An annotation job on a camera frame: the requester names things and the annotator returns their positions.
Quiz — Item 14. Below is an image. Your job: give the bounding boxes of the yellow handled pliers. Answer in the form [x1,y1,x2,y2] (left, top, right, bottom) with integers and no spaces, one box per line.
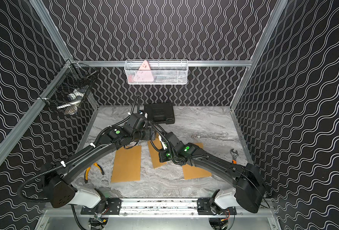
[84,162,105,184]

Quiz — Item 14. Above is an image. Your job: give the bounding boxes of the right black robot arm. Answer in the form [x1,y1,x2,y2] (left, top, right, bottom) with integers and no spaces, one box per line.
[149,121,266,213]

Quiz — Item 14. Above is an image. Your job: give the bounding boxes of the black wire mesh basket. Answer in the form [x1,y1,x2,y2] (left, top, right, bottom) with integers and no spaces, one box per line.
[42,63,98,116]

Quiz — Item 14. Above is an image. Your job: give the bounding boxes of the orange handled adjustable wrench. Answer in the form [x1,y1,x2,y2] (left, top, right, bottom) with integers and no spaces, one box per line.
[230,149,239,164]

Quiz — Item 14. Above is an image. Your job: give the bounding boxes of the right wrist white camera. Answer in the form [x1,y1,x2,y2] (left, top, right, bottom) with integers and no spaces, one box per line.
[159,136,168,150]

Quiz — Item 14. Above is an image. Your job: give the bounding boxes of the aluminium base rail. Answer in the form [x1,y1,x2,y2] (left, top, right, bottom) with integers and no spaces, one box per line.
[42,197,276,218]

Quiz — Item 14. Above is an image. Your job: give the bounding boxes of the silver object in black basket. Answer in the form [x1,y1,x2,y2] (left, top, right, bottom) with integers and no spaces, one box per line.
[56,90,85,115]

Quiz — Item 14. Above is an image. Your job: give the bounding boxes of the pink triangular sheet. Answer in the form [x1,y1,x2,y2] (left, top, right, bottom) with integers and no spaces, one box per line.
[132,60,155,83]

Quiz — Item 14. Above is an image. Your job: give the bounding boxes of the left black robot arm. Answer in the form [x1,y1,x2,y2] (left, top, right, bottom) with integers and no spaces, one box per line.
[17,96,154,213]

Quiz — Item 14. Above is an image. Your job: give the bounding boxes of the brown file bag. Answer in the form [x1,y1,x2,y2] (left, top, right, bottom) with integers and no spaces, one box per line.
[111,146,142,183]
[182,142,213,181]
[147,134,167,169]

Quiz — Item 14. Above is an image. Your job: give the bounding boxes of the white wire mesh basket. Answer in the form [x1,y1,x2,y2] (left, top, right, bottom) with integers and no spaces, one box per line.
[124,59,189,85]

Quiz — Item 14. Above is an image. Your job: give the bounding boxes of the black plastic tool case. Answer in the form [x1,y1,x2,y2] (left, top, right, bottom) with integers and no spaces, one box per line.
[144,102,175,125]

